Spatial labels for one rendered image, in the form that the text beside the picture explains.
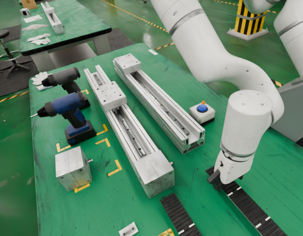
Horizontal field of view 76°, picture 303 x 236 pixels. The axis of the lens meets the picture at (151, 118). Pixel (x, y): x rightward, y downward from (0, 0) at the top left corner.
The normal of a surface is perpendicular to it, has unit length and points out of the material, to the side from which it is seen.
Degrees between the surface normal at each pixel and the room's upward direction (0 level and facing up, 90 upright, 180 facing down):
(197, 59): 69
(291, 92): 90
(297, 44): 82
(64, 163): 0
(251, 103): 2
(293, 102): 90
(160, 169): 0
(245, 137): 90
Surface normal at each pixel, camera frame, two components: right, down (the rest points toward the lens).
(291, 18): -0.68, 0.28
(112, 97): -0.11, -0.73
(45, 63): 0.46, 0.56
